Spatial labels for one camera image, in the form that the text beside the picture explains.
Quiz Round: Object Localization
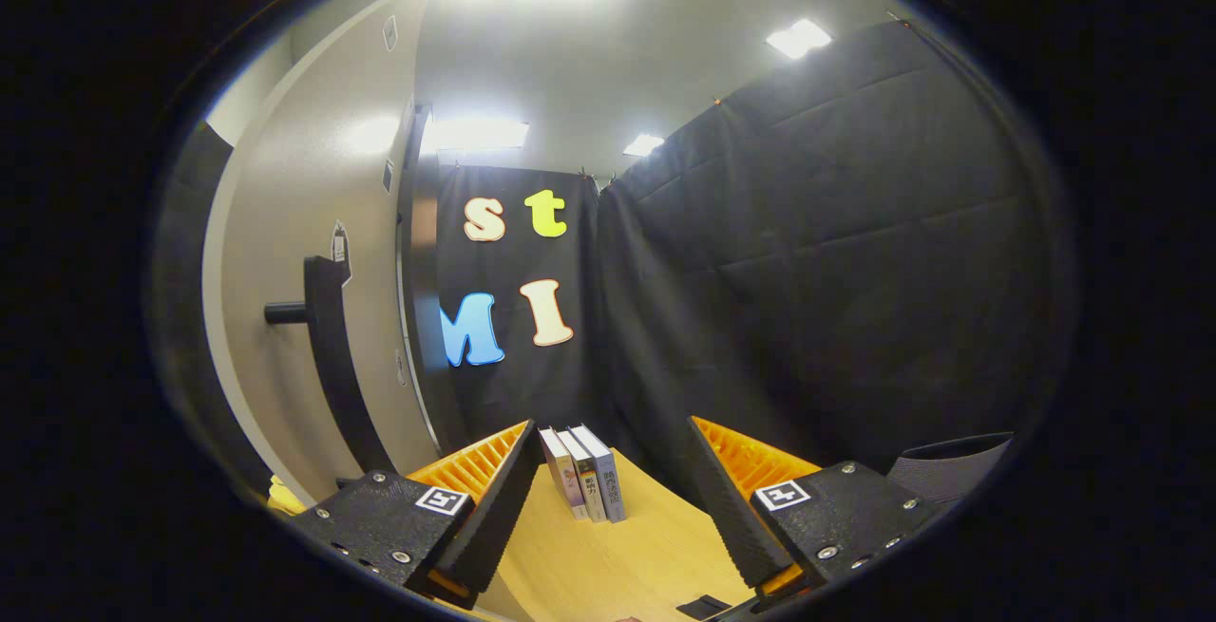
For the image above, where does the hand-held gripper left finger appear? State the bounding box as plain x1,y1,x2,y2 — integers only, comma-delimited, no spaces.
285,418,544,609

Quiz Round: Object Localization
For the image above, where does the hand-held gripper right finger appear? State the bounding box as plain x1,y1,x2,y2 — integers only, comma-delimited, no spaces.
686,415,941,604

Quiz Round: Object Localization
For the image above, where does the black door handle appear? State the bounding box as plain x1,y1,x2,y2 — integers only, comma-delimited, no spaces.
264,256,398,476

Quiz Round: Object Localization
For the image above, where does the grey cabinet door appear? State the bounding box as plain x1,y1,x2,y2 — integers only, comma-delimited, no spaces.
201,0,447,509

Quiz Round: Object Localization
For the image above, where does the purple cover book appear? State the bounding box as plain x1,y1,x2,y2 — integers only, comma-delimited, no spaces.
539,426,590,520

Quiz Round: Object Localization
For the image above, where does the white spine book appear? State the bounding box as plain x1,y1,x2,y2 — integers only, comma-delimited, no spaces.
558,429,607,523

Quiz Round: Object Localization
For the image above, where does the blue spine book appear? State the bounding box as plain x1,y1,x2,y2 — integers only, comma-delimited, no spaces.
570,424,628,523

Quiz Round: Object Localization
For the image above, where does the yellow plush toy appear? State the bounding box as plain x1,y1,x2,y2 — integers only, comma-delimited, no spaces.
266,473,314,516

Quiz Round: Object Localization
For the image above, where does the black backdrop cloth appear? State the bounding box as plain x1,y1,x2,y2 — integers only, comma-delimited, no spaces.
147,19,1074,509

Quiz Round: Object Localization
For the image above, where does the dark grey cabinet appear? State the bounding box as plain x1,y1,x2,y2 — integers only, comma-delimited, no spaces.
397,104,471,457

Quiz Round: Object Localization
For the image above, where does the dark ribbed strap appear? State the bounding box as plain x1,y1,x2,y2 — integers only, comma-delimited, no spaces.
888,432,1014,509

